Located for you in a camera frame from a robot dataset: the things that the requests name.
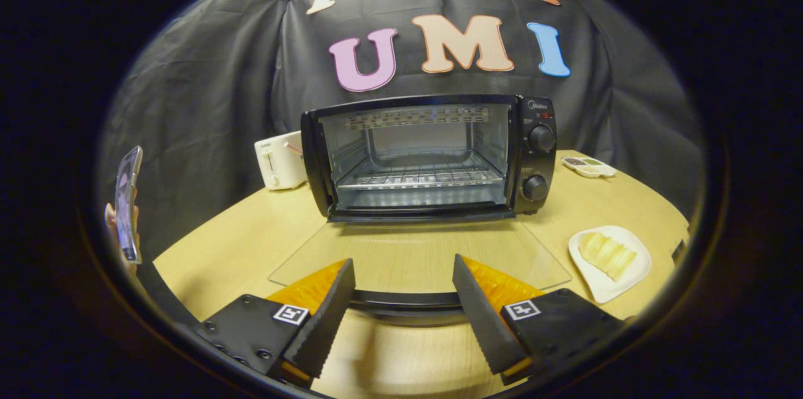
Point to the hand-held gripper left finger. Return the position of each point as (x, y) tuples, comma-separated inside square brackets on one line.
[(326, 317)]

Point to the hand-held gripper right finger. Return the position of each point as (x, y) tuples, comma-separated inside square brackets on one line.
[(483, 317)]

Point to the sliced yellow food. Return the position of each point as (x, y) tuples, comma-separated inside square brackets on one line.
[(607, 255)]

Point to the black toaster oven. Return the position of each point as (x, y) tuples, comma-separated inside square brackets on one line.
[(426, 160)]

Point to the white pop-up toaster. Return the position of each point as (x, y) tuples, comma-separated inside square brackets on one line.
[(279, 164)]

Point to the white square plate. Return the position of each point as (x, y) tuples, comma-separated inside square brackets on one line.
[(618, 289)]

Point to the white divided sauce dish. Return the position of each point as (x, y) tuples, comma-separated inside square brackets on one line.
[(588, 166)]

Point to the black backdrop cloth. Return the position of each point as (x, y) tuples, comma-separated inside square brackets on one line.
[(219, 104)]

